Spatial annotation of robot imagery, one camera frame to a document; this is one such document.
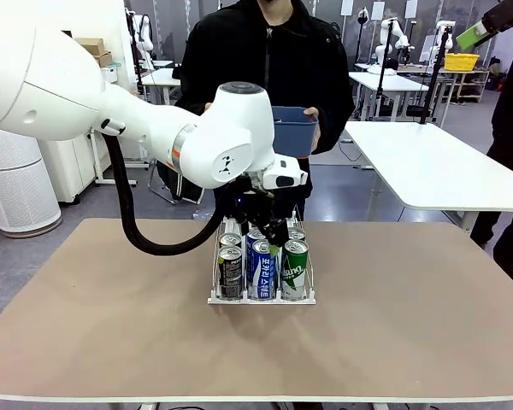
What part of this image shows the metal frame chair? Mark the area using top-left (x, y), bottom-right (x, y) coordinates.
top-left (148, 161), bottom-right (176, 206)

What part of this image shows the person's left hand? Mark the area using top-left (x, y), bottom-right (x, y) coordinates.
top-left (304, 106), bottom-right (322, 151)

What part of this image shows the white cylindrical air purifier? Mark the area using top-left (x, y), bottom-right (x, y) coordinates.
top-left (0, 124), bottom-right (63, 239)

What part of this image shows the black beverage can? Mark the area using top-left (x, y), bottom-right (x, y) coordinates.
top-left (219, 232), bottom-right (244, 249)
top-left (218, 245), bottom-right (245, 300)

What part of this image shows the white wire can dispenser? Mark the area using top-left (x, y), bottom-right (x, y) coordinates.
top-left (207, 204), bottom-right (318, 307)

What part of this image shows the yellow plastic crate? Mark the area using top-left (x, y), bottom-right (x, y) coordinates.
top-left (444, 53), bottom-right (481, 73)

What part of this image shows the white cabinet desk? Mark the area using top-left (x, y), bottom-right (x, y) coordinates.
top-left (38, 136), bottom-right (112, 204)

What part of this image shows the person's left forearm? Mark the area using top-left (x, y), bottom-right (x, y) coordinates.
top-left (314, 91), bottom-right (355, 155)

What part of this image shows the person's right forearm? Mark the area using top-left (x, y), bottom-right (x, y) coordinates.
top-left (173, 91), bottom-right (210, 116)

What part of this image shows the low wooden shelf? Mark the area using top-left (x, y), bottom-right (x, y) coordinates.
top-left (451, 70), bottom-right (492, 104)

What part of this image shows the blue plastic bin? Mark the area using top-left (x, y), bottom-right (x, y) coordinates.
top-left (272, 106), bottom-right (320, 158)

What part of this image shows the bystander in dark clothes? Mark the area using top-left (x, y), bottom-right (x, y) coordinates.
top-left (469, 25), bottom-right (513, 288)

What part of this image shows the black tripod pole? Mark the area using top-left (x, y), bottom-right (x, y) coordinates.
top-left (418, 25), bottom-right (451, 126)

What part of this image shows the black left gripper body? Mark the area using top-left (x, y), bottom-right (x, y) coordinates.
top-left (229, 176), bottom-right (286, 226)

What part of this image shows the small wooden-top side table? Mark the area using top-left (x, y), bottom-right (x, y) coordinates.
top-left (87, 130), bottom-right (138, 189)

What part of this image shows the person in black jacket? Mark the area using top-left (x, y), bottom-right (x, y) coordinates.
top-left (172, 0), bottom-right (356, 223)

